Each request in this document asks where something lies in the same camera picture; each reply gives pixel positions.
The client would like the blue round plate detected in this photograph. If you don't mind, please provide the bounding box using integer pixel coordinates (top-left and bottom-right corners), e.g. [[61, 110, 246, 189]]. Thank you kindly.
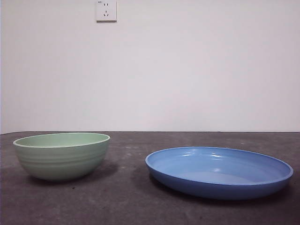
[[144, 146, 294, 200]]

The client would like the green ribbed bowl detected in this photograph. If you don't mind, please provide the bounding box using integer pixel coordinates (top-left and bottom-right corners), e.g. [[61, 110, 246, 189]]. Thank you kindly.
[[13, 132, 111, 181]]

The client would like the white wall socket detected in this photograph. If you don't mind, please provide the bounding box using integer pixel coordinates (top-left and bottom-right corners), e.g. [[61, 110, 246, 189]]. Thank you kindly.
[[96, 0, 117, 23]]

